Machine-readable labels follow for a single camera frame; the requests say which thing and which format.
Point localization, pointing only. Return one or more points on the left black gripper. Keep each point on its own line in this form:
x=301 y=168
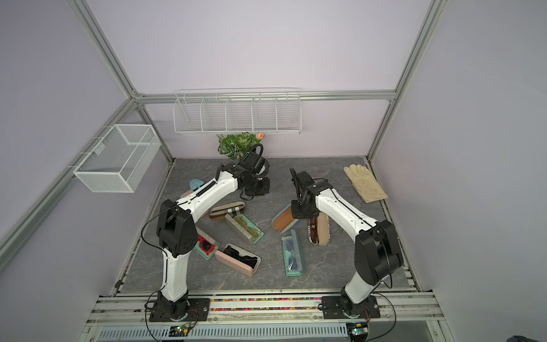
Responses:
x=264 y=191

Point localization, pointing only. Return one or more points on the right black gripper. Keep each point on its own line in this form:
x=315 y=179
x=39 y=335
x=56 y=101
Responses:
x=295 y=211

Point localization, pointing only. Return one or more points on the blue case orange lining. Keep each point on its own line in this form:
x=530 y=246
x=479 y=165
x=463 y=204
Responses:
x=284 y=220

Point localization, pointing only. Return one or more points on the pink hard glasses case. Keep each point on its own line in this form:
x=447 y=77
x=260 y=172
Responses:
x=187 y=194

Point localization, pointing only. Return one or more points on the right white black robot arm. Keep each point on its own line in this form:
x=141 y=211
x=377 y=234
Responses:
x=377 y=252

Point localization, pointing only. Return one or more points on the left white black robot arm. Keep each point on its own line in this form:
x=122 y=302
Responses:
x=176 y=230

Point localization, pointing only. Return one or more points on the grey case mint lining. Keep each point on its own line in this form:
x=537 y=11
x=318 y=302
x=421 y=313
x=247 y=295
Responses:
x=245 y=236

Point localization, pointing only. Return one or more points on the plaid beige glasses case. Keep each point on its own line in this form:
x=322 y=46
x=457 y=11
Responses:
x=232 y=209

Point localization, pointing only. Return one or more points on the mint case blue glasses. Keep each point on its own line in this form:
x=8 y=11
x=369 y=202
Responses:
x=292 y=254

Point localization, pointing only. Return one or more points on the pink case black sunglasses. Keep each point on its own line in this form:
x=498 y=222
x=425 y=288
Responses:
x=234 y=264

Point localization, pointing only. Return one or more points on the grey mint case red sunglasses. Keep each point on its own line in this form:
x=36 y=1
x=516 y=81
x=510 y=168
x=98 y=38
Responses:
x=208 y=237

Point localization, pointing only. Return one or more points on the green plant in black vase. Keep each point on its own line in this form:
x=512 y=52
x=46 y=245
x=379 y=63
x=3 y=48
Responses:
x=237 y=146

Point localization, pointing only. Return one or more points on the teal plastic scraper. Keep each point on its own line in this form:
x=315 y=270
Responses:
x=195 y=184

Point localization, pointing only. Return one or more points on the beige work glove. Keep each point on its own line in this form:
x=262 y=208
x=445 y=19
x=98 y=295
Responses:
x=365 y=183

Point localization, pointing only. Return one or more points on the long white wire shelf basket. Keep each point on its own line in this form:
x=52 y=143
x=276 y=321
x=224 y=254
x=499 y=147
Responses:
x=237 y=110

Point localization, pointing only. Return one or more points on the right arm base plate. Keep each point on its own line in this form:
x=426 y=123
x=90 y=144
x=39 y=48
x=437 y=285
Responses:
x=340 y=307

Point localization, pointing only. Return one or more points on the white wire mesh side basket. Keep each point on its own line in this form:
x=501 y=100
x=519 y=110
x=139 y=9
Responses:
x=120 y=159

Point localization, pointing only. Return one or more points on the white vented cable duct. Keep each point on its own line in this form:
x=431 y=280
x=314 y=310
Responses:
x=227 y=332

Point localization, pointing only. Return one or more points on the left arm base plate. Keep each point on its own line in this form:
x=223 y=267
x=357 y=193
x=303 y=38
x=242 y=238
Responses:
x=184 y=310

